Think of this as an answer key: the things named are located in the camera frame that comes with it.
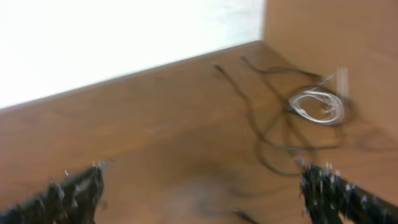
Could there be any white USB cable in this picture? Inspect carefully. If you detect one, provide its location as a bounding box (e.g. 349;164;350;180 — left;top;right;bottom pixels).
287;67;351;125

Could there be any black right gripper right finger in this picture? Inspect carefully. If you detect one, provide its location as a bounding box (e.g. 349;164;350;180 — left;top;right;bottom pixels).
300;164;397;224

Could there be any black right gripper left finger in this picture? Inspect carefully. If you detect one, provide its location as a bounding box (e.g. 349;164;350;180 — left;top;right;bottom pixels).
1;165;104;224

